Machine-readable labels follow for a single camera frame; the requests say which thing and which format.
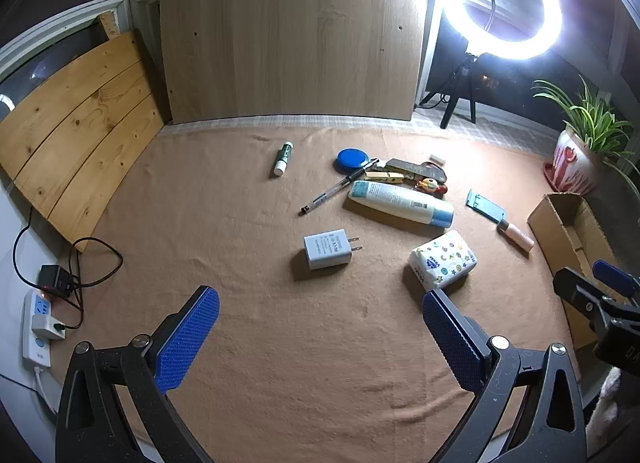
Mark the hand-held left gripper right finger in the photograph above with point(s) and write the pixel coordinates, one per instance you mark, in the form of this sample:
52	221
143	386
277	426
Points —
452	338

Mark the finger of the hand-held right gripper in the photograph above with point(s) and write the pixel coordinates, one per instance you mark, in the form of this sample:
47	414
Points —
617	278
582	293

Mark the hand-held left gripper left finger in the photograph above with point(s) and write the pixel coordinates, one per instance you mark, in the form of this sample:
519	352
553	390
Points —
187	338

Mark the cardboard box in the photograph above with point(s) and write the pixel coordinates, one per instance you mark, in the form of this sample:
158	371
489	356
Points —
570	228

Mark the patterned tissue pack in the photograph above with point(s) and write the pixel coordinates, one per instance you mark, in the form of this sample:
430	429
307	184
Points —
445	260

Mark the small pink bottle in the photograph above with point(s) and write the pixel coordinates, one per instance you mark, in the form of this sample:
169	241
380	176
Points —
517	237

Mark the white blue lotion bottle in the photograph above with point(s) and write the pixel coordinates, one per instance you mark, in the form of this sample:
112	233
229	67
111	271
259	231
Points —
400	203

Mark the small cartoon toy figure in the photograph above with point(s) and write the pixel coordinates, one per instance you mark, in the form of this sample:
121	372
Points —
431	187

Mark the white charger plug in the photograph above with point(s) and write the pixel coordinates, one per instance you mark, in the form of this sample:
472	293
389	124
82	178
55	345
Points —
327	249

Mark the patterned lighter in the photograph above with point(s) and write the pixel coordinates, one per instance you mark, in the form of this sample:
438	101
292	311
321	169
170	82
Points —
384	177

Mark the black hang tag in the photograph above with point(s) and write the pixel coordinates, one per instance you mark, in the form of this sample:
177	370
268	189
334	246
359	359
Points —
407	167

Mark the black gel pen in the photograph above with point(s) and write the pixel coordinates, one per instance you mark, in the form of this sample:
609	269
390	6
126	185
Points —
332	189

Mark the green lip balm tube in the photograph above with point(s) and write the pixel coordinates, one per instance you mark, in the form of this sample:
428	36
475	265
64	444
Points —
282	159

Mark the blue round tin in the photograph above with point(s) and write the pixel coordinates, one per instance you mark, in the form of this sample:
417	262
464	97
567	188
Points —
352	160

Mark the white red flower pot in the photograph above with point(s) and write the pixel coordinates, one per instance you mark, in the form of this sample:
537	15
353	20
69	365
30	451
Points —
575	163

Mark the blue plastic phone stand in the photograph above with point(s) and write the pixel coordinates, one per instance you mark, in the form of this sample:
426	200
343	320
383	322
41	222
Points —
484	205

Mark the white plug adapter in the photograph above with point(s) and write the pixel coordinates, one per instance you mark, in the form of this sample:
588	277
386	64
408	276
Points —
46	327

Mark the black power adapter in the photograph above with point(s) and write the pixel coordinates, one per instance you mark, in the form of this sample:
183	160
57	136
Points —
56	280

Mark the white power strip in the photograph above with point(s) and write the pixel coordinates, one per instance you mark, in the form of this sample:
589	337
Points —
34	343

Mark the spider plant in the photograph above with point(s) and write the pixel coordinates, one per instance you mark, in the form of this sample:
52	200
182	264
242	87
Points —
595	118

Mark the small white eraser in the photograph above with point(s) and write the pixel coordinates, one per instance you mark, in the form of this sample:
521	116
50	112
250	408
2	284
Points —
437	159

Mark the pine plank board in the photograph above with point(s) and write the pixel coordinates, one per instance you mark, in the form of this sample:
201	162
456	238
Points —
75	138

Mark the black tripod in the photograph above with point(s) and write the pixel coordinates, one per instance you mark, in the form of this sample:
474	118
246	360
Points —
457	93

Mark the wooden strip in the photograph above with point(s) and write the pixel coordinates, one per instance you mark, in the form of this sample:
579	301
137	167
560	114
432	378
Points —
110	25

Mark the large light wooden panel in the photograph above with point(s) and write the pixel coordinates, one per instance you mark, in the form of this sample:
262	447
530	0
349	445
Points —
295	33

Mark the white window frame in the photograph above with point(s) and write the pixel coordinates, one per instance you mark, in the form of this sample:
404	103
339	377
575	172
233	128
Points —
55	23

